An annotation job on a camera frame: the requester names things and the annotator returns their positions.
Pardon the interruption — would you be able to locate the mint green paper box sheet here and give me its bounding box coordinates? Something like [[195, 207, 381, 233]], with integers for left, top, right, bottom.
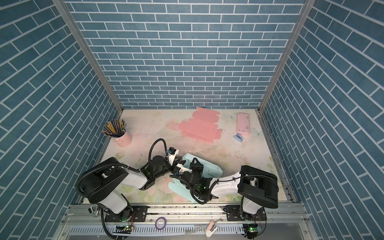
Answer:
[[168, 154, 223, 204]]

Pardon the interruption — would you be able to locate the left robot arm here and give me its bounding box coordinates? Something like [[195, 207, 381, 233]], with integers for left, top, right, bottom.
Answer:
[[75, 139, 186, 214]]

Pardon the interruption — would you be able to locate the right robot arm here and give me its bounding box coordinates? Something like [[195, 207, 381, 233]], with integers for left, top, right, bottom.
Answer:
[[172, 158, 279, 221]]

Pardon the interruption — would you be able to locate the pink paper box sheet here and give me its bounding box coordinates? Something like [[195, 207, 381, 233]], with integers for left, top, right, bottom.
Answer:
[[179, 107, 223, 143]]

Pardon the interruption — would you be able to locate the white pink clip tool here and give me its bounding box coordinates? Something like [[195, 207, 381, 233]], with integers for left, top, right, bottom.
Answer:
[[205, 221, 218, 238]]

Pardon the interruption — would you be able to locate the purple tape roll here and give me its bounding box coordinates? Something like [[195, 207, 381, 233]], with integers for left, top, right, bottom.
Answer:
[[155, 217, 167, 231]]

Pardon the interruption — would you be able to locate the pink metal pencil bucket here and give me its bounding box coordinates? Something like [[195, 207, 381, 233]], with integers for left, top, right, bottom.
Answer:
[[114, 131, 132, 148]]

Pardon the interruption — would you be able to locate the pink pencil case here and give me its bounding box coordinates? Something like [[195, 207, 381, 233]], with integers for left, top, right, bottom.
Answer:
[[236, 113, 251, 136]]

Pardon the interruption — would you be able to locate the bundle of colored pencils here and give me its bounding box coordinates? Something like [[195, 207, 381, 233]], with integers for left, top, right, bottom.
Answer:
[[102, 119, 126, 138]]

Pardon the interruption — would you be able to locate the aluminium front rail frame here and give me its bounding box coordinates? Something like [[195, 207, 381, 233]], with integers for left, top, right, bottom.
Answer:
[[54, 202, 316, 240]]

